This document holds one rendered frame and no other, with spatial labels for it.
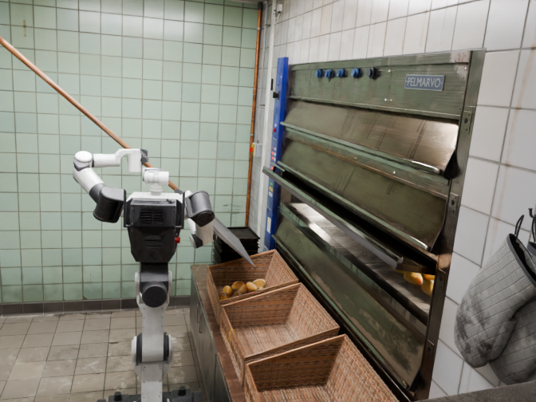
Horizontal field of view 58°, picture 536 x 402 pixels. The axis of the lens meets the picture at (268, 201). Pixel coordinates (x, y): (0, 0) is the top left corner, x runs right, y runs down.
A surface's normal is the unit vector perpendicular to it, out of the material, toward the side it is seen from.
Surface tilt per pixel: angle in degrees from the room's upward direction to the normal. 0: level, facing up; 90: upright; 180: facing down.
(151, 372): 74
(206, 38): 90
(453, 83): 90
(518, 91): 90
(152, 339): 60
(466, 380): 90
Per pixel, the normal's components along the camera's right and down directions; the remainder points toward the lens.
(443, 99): -0.96, -0.01
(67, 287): 0.25, 0.24
